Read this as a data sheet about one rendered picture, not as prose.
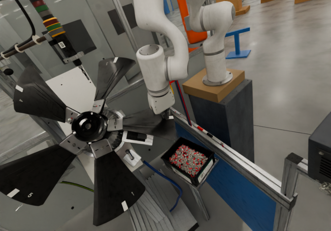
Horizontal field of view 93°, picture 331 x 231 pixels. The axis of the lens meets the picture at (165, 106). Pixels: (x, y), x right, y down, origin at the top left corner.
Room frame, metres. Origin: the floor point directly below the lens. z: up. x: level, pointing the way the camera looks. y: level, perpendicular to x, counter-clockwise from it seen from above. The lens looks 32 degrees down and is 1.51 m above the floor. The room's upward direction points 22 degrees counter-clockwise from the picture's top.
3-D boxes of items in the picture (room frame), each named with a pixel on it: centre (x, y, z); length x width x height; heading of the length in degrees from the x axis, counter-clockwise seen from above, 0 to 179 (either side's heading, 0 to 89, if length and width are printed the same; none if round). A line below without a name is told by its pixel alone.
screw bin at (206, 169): (0.52, -0.01, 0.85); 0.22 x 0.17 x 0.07; 33
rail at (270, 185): (0.63, -0.14, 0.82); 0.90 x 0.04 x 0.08; 18
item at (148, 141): (0.66, 0.19, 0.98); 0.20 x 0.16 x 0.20; 18
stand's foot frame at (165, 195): (0.76, 0.42, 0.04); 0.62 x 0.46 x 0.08; 18
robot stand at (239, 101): (0.90, -0.38, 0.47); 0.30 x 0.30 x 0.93; 27
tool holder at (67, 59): (0.62, 0.24, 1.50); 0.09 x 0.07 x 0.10; 53
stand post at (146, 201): (0.67, 0.39, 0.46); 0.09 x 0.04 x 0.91; 108
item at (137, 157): (0.61, 0.26, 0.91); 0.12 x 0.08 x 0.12; 18
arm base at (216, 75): (0.90, -0.39, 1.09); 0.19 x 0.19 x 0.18
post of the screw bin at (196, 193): (0.57, 0.03, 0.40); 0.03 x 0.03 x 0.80; 33
